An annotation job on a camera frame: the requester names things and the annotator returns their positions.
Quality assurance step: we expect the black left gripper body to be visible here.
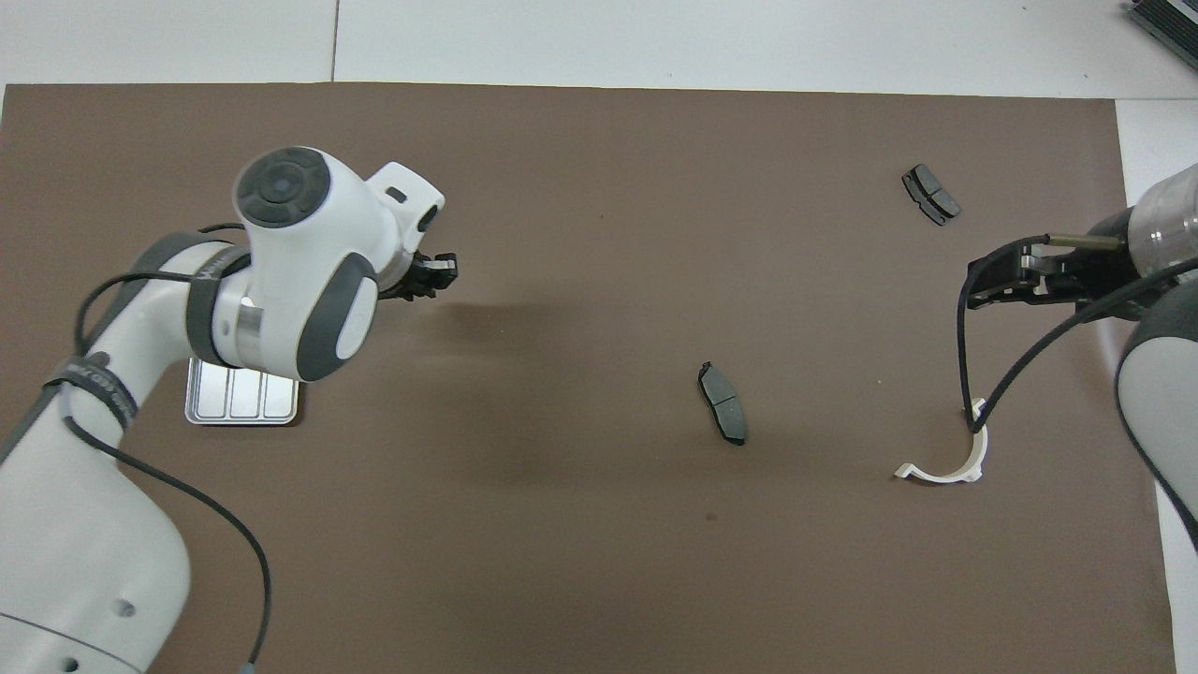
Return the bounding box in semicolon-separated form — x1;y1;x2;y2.
378;255;424;302

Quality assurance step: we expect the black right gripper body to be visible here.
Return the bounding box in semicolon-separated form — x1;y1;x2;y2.
1025;211;1139;312

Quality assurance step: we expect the silver metal tray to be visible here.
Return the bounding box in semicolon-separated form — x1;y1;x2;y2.
184;359;302;427

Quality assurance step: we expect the dark grey brake pad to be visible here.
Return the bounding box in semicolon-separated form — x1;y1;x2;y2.
698;361;747;447
902;164;962;227

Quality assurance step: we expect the brown table mat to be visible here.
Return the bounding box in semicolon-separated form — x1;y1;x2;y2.
0;82;1178;674

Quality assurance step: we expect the dark ribbed equipment box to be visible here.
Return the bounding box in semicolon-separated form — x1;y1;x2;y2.
1126;0;1198;68

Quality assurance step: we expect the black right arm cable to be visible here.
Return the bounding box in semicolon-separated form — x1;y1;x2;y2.
957;232;1198;433

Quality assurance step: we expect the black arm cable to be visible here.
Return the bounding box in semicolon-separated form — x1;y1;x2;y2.
61;223;274;674
957;232;1198;433

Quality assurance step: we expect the white curved plastic bracket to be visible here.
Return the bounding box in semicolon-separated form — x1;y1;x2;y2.
894;398;989;485

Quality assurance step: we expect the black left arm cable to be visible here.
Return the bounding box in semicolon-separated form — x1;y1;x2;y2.
61;223;274;674

